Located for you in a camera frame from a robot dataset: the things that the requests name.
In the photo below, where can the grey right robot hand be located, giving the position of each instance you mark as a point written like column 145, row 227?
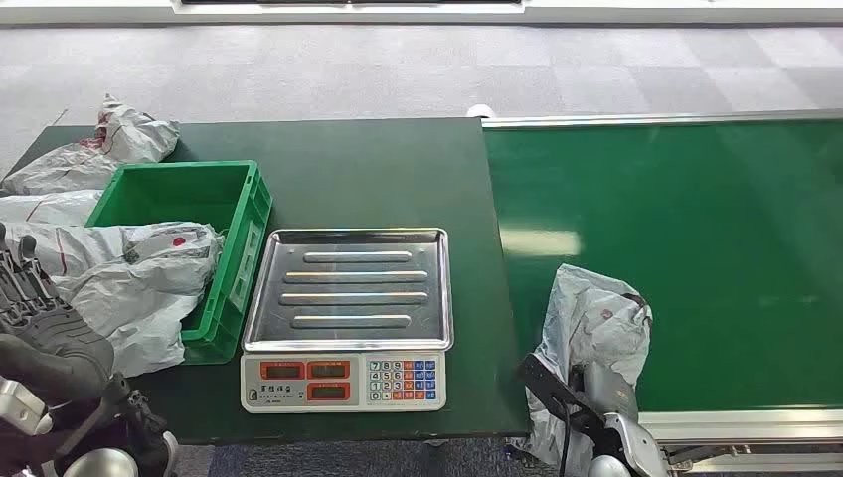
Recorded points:
column 612, row 392

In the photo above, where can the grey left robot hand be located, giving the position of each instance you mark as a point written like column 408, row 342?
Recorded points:
column 59, row 349

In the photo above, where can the grey poly mailer red print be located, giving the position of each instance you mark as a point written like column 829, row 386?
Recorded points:
column 593, row 316

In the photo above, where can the green conveyor belt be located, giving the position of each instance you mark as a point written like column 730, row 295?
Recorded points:
column 691, row 250

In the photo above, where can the white conveyor roller end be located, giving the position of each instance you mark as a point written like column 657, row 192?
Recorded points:
column 481, row 110

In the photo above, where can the grey mailer with red stripe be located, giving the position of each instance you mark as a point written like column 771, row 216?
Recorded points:
column 72, row 247

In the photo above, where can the large crumpled grey poly mailer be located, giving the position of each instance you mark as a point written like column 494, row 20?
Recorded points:
column 145, row 289

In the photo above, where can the flat white poly mailer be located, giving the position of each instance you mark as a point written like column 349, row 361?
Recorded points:
column 46, row 207

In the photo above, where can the flat grey poly mailer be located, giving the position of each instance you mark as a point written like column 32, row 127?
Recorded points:
column 59, row 171

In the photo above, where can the crumpled grey mailer red lines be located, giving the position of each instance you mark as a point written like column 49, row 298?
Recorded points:
column 135, row 135

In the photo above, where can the green plastic crate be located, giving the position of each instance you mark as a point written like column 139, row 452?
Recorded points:
column 230, row 197

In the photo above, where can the electronic scale with steel tray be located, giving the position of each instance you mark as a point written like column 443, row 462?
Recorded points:
column 349, row 289

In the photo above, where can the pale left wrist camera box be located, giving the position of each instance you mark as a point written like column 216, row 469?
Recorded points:
column 20, row 405

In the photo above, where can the aluminium conveyor frame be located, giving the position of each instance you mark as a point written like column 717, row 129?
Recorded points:
column 737, row 425

